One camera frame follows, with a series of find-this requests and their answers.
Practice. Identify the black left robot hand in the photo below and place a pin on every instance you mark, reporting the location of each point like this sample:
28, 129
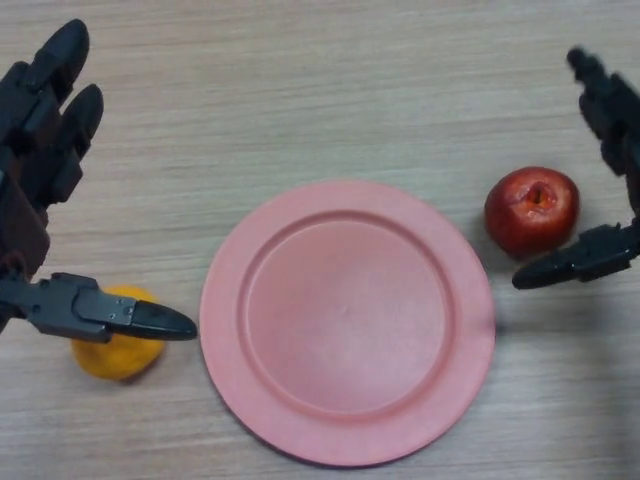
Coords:
20, 150

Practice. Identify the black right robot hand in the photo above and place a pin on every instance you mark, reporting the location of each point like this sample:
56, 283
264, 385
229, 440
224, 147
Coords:
600, 250

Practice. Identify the red apple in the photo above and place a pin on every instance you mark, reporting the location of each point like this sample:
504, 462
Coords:
520, 225

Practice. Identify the pink round plate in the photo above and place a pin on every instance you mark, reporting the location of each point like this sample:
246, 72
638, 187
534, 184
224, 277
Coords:
345, 325

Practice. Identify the yellow pear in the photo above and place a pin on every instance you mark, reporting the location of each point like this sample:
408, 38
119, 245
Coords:
115, 360

